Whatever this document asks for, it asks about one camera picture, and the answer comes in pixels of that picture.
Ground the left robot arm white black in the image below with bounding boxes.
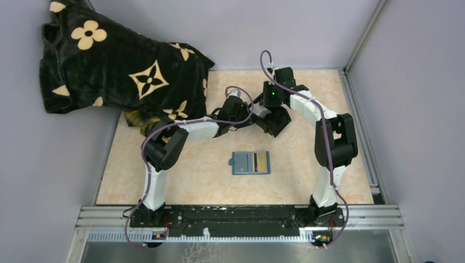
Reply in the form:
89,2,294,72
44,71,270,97
134,95,254,227

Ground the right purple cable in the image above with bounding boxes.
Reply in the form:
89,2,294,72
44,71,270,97
259,50,350,250

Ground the purple cable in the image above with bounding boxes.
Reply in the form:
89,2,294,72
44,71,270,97
259,50,350,250
124,85,255,250

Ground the blue card holder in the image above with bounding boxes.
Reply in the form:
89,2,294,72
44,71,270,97
228,151,271,175

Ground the yellow black plaid cloth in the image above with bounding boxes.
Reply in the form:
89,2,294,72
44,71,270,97
123,110,160,137

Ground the aluminium frame rail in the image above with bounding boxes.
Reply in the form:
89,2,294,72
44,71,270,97
66,204,415,262

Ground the black card box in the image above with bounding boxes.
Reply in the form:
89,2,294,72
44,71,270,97
252,94,292,137

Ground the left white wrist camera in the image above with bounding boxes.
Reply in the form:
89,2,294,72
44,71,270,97
226,89,241,98

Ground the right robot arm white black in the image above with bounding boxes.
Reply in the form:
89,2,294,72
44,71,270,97
262,67,358,226

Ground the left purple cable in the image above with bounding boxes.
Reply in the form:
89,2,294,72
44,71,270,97
124,85,255,250

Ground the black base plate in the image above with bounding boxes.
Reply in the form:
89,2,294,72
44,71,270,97
129,205,344,238

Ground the black floral plush blanket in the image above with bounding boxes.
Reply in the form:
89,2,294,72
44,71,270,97
39,1,214,120

